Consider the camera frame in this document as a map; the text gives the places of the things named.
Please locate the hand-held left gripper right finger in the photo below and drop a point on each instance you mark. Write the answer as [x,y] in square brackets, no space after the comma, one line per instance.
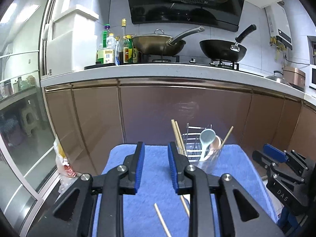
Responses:
[172,170]

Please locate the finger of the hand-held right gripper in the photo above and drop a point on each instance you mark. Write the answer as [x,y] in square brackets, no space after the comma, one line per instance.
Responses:
[274,151]
[260,158]

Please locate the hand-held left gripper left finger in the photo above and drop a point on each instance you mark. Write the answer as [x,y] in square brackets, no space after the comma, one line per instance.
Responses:
[139,167]

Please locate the wooden chopstick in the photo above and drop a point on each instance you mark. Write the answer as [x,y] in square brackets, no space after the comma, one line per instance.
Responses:
[175,134]
[184,205]
[163,221]
[227,135]
[179,135]

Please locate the pink spoon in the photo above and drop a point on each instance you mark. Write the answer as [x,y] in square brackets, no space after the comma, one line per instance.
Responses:
[218,142]

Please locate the blue spoon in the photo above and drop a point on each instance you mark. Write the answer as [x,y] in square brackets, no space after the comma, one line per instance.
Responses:
[206,139]

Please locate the blue towel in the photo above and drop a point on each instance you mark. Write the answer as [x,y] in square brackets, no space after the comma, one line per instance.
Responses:
[155,158]

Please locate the kitchen counter with brown cabinets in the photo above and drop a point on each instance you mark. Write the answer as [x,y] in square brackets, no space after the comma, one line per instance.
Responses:
[148,108]

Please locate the steel pot lid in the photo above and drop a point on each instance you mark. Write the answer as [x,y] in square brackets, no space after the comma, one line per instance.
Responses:
[276,77]

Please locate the plastic bag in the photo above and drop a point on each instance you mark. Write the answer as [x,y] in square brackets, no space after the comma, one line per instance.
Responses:
[64,167]

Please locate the copper rice cooker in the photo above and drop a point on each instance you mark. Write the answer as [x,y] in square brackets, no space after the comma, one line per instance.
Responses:
[295,77]

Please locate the white microwave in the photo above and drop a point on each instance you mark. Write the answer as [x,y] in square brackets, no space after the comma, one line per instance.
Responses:
[313,77]

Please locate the yellow gas valves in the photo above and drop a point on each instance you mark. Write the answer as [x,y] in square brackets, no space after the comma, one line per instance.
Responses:
[277,47]

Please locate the black gas stove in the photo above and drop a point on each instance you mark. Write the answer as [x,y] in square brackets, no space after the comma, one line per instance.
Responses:
[182,62]

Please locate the black wok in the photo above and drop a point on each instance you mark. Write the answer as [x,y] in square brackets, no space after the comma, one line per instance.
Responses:
[219,51]

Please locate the dark soy sauce bottle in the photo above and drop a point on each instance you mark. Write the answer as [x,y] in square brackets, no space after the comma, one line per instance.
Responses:
[127,53]

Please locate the clear cooking oil bottle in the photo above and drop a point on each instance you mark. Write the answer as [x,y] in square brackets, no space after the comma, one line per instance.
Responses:
[108,54]

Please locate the plastic stool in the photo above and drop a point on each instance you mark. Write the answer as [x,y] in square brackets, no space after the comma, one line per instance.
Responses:
[28,121]

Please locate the golden wok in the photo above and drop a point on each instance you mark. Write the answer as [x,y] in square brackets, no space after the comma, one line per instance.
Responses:
[153,45]

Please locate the white water heater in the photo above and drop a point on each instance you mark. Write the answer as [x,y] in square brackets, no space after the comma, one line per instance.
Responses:
[279,22]

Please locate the green bottle with purple cap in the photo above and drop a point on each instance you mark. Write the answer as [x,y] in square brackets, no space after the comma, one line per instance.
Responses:
[106,39]

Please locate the glass wok lid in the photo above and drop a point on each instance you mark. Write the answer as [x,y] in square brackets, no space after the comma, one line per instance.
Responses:
[153,35]

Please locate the tall bottle with yellow cap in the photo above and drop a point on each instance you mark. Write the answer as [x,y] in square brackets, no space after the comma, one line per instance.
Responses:
[123,32]

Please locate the sliding glass door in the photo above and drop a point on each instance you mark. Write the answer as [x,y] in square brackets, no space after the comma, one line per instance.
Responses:
[22,66]

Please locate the black range hood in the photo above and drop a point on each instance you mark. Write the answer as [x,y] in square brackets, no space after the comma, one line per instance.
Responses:
[185,2]

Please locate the white boxed duct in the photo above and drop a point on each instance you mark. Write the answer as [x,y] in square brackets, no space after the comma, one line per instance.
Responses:
[74,34]

